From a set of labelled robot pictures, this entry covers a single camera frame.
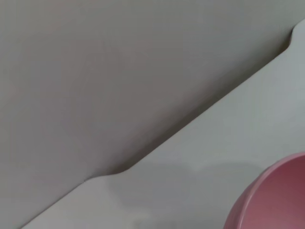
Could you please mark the pink plastic bowl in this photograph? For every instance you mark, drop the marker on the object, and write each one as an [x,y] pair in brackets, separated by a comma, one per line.
[274,198]

